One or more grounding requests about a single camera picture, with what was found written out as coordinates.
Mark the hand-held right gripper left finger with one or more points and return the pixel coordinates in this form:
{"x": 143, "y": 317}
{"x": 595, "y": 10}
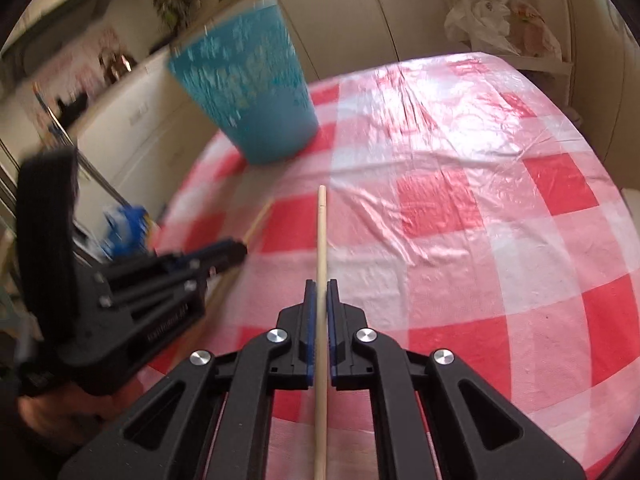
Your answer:
{"x": 311, "y": 330}

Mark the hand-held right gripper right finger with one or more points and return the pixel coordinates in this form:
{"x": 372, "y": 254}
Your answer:
{"x": 333, "y": 330}

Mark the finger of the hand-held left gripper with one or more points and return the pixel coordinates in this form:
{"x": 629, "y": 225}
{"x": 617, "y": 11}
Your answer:
{"x": 175, "y": 290}
{"x": 200, "y": 257}

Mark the wooden chopstick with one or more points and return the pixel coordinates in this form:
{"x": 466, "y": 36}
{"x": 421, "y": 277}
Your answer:
{"x": 259, "y": 220}
{"x": 322, "y": 240}

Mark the blue perforated utensil cup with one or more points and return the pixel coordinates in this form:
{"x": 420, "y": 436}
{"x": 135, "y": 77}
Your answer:
{"x": 250, "y": 90}

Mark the person's left hand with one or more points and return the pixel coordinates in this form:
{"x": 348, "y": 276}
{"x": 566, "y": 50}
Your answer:
{"x": 60, "y": 410}

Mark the blue white package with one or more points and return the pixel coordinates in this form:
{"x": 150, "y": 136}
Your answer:
{"x": 125, "y": 230}

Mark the metal pole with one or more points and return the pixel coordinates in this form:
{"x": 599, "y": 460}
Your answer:
{"x": 80, "y": 160}

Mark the red white checked tablecloth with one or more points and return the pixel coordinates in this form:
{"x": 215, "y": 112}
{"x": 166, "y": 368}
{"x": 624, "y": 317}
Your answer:
{"x": 450, "y": 260}

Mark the black countertop item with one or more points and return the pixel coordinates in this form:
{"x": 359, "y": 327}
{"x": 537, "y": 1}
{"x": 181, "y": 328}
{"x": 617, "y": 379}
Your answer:
{"x": 70, "y": 105}

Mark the metal kettle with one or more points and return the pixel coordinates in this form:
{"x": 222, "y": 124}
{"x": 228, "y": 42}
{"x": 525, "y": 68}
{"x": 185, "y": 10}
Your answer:
{"x": 117, "y": 65}

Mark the cream base kitchen cabinets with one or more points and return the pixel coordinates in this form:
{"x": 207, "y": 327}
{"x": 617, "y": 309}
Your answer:
{"x": 350, "y": 15}

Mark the white plastic bag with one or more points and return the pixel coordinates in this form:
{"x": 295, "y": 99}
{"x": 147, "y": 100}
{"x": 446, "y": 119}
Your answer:
{"x": 480, "y": 25}

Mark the white shelf rack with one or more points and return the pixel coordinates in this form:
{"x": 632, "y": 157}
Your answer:
{"x": 550, "y": 62}

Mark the plastic bag with orange print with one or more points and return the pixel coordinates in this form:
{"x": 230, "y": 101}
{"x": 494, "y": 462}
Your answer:
{"x": 537, "y": 27}

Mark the pink wall sticker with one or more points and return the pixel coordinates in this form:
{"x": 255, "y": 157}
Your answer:
{"x": 65, "y": 65}

